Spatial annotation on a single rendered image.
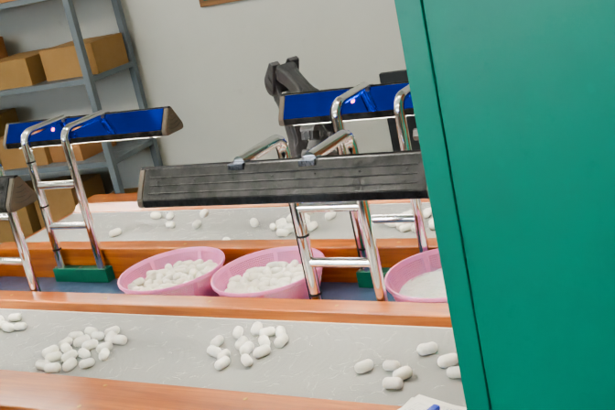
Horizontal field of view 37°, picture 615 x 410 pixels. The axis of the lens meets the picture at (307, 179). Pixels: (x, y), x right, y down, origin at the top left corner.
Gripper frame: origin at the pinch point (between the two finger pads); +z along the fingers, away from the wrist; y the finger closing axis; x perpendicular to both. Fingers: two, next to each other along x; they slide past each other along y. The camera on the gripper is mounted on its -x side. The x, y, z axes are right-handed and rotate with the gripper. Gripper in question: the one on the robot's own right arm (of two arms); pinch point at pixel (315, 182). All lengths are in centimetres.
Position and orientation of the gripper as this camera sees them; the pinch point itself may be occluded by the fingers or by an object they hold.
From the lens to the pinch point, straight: 250.5
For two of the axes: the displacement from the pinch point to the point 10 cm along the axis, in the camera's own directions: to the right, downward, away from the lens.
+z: -2.2, 8.6, -4.6
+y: 8.6, -0.5, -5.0
